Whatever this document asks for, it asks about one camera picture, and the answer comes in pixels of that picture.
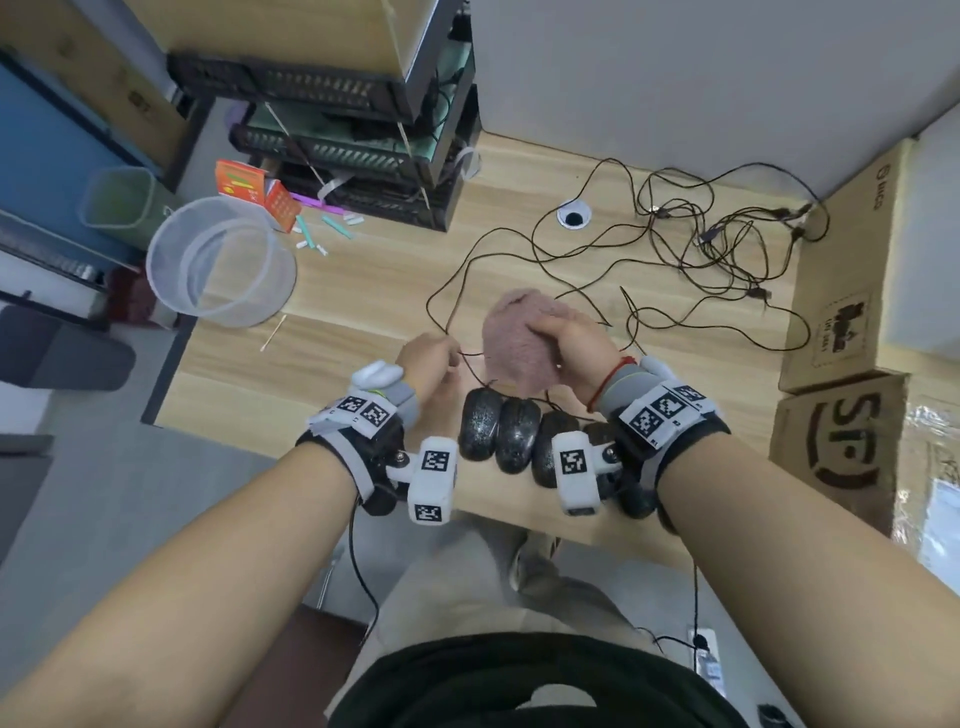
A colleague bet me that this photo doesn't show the person's right hand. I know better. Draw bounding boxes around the person's right hand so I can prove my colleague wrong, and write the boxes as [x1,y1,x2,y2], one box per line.
[524,313,628,410]

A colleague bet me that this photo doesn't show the person's left hand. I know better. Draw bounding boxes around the person's left hand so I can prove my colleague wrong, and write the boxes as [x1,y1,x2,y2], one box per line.
[395,332,463,414]

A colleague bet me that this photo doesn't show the pink fluffy wiping cloth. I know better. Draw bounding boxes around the pink fluffy wiping cloth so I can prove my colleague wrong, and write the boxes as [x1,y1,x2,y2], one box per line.
[482,288,579,399]

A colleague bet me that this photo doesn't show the tangle of black mouse cables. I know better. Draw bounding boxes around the tangle of black mouse cables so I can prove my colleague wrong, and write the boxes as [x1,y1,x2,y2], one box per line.
[425,155,832,421]

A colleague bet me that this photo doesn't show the person's left forearm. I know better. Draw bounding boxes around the person's left forearm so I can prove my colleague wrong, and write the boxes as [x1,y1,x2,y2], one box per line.
[0,438,358,728]

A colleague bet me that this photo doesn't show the person's right forearm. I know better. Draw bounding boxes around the person's right forearm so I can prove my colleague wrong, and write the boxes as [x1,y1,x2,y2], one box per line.
[656,431,960,728]

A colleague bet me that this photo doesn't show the person's beige trousers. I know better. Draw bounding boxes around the person's beige trousers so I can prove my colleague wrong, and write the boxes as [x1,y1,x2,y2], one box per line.
[322,513,661,728]

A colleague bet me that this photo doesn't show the person's dark shirt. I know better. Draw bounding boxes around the person's dark shirt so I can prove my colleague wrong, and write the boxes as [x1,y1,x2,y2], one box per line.
[326,632,751,728]

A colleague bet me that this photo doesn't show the grey left wrist sleeve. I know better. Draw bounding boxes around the grey left wrist sleeve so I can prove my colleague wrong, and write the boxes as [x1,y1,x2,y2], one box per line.
[352,378,420,429]

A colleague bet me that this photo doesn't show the grey wrist sleeve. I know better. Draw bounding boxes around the grey wrist sleeve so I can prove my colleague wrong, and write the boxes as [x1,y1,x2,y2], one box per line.
[352,378,420,429]
[597,359,661,418]

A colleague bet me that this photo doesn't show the grey right wrist sleeve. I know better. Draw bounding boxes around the grey right wrist sleeve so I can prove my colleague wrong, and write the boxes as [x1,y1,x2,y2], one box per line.
[597,359,661,418]

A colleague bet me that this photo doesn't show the white left wrist puck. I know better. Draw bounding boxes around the white left wrist puck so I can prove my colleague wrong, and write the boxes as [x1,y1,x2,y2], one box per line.
[350,360,406,391]

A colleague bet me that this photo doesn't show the purple plastic strip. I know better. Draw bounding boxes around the purple plastic strip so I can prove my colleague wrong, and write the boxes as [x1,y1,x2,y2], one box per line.
[288,191,346,219]

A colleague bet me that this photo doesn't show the plain orange small box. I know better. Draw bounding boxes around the plain orange small box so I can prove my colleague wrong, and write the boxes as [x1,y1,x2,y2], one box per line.
[262,178,303,234]

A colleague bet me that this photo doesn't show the orange box with green print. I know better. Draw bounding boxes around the orange box with green print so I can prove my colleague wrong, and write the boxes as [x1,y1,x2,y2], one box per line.
[215,159,269,205]

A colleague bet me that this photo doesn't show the clear plastic basin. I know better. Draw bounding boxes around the clear plastic basin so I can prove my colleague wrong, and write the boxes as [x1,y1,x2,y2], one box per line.
[146,196,299,329]

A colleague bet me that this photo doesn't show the small stamped cardboard box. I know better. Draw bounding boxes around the small stamped cardboard box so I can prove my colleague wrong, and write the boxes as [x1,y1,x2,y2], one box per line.
[778,137,960,397]

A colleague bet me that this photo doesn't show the black stacked tray rack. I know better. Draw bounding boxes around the black stacked tray rack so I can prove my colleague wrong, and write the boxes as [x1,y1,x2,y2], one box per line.
[166,33,481,232]

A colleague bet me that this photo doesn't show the dark red bag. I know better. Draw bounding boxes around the dark red bag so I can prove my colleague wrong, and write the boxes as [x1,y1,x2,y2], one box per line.
[104,266,181,330]

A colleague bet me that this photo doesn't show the cardboard box with black logo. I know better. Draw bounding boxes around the cardboard box with black logo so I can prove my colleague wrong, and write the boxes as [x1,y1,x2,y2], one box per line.
[768,373,960,579]

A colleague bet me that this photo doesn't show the white power strip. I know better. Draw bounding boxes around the white power strip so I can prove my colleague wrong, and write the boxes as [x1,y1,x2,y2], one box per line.
[688,628,729,699]

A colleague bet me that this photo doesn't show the white chest device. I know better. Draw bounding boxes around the white chest device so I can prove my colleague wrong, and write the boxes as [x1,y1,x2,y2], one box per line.
[513,682,598,710]

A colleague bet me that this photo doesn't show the green trash bin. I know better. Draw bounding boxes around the green trash bin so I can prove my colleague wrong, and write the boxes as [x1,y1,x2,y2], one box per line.
[78,166,181,253]

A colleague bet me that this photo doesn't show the plain cardboard box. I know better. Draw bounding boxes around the plain cardboard box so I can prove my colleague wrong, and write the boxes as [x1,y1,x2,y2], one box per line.
[123,0,440,80]

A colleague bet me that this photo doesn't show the dark grey padded seat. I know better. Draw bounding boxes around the dark grey padded seat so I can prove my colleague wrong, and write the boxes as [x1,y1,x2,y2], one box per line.
[0,303,138,391]

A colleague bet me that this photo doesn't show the grey slatted panel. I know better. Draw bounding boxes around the grey slatted panel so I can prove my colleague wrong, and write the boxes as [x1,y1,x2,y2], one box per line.
[0,209,114,316]

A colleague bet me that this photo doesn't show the blue panel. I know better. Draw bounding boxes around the blue panel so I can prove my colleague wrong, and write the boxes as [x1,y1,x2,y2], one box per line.
[0,63,155,268]

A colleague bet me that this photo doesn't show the cardboard box with small prints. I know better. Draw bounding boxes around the cardboard box with small prints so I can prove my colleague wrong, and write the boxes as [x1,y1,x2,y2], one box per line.
[0,0,189,172]

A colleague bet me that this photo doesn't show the red string bracelet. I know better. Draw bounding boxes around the red string bracelet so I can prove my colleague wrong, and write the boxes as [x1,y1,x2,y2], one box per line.
[586,356,639,414]

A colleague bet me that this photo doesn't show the left wrist camera rig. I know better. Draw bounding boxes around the left wrist camera rig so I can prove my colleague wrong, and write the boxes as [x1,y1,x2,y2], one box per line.
[296,386,460,526]

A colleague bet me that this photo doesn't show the black left rig cable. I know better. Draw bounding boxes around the black left rig cable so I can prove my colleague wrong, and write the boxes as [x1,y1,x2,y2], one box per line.
[346,498,380,646]

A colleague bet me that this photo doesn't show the black rig cable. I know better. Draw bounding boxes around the black rig cable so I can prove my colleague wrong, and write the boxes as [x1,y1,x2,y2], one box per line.
[652,558,714,654]
[346,498,380,646]

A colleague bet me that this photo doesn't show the black right rig cable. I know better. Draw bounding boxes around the black right rig cable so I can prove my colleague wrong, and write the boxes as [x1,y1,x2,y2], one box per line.
[652,558,714,654]

